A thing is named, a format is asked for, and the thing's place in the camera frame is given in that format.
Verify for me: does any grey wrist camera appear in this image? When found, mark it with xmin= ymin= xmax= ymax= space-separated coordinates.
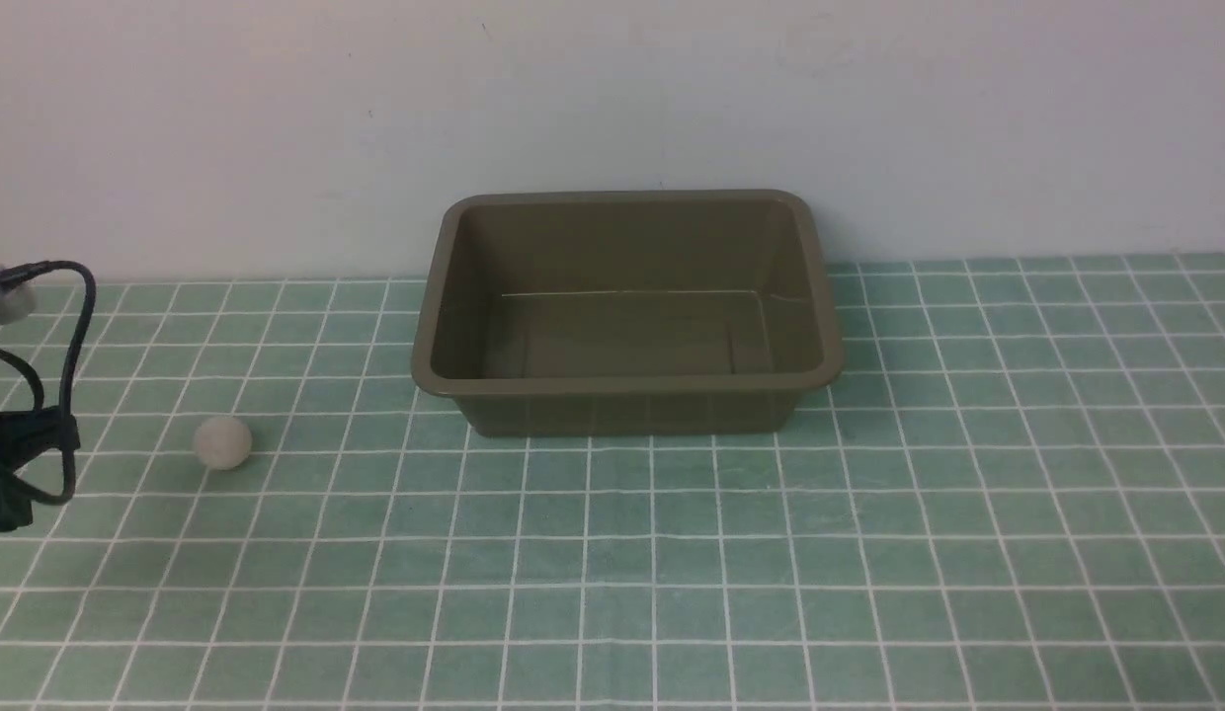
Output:
xmin=0 ymin=265 xmax=38 ymax=327

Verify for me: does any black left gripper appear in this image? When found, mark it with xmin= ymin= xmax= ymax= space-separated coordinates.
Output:
xmin=0 ymin=408 xmax=81 ymax=534

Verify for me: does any olive green plastic bin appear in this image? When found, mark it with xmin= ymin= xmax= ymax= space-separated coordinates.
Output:
xmin=412 ymin=189 xmax=846 ymax=436

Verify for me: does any green checkered tablecloth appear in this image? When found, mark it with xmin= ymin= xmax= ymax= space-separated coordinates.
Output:
xmin=0 ymin=255 xmax=1225 ymax=710

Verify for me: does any black cable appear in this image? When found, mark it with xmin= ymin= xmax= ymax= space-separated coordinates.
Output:
xmin=0 ymin=260 xmax=98 ymax=508

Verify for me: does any white ping-pong ball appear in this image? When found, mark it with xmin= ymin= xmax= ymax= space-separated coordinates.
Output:
xmin=192 ymin=416 xmax=254 ymax=472

